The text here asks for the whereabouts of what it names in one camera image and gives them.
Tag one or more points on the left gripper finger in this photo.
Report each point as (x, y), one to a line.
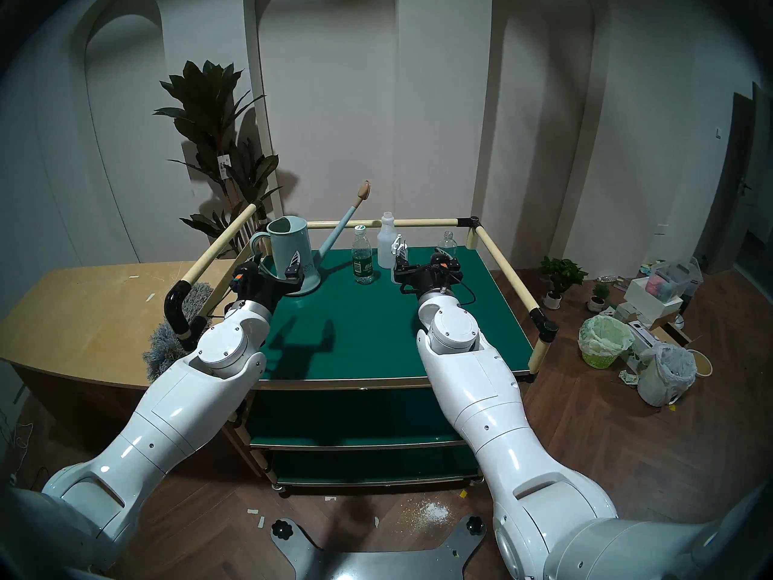
(258, 261)
(296, 263)

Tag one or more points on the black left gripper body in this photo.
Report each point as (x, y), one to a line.
(263, 286)

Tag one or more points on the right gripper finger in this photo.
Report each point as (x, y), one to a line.
(400, 254)
(444, 260)

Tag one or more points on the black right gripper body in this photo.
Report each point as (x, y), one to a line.
(429, 277)

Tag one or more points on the grey fluffy duster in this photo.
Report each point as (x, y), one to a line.
(175, 325)

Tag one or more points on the white powder pile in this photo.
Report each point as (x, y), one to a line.
(435, 512)

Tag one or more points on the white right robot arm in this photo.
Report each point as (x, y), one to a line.
(501, 428)

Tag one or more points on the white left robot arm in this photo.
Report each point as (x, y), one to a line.
(181, 397)

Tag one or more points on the green three-tier shelf cart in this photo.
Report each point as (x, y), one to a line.
(362, 331)

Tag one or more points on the light blue watering can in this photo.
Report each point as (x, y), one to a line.
(296, 246)

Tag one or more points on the tall white plastic bottle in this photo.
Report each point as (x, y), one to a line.
(386, 243)

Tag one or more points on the empty clear glass bottle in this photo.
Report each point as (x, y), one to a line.
(447, 241)

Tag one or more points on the white capped squeeze bottle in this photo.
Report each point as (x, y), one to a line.
(395, 277)

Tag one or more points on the green label water bottle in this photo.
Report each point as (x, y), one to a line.
(362, 261)

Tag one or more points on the bushy small potted plant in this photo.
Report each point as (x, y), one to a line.
(563, 273)

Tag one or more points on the tall dark leafy plant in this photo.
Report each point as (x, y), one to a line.
(208, 119)

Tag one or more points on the tiny potted plant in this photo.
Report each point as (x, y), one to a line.
(599, 298)

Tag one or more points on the green lined waste basket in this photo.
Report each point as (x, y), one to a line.
(605, 342)

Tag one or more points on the light wooden table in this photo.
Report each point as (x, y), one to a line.
(78, 319)

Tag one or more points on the white cardboard box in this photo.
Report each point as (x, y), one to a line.
(649, 304)

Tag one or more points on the white open carton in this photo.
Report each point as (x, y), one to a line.
(640, 340)

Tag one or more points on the clear plastic storage box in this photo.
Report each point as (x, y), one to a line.
(673, 283)

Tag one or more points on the brown cardboard box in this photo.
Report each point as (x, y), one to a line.
(670, 334)

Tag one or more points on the black base knob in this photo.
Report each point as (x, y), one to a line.
(475, 526)
(281, 529)

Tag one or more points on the white plastic bag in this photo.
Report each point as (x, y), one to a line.
(664, 373)

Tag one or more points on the beige round bowl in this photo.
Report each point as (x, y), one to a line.
(702, 363)

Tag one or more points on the dark door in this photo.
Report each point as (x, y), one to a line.
(728, 204)

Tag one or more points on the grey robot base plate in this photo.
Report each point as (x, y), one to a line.
(374, 563)

